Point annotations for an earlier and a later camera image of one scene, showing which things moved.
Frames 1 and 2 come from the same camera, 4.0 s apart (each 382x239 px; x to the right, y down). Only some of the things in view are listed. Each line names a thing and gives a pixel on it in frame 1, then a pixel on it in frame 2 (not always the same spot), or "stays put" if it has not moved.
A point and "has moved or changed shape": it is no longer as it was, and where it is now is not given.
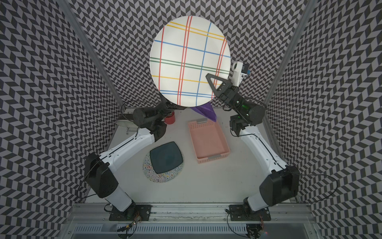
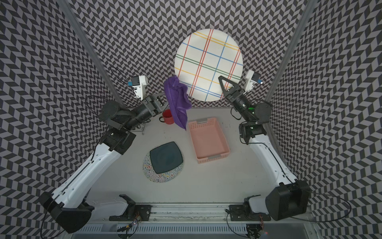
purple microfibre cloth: [207, 110] to [179, 100]
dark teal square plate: [166, 157] stays put
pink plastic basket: [209, 141] stays put
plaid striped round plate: [185, 50] has moved or changed shape
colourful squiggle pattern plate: [164, 177] stays put
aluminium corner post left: [65, 8] stays put
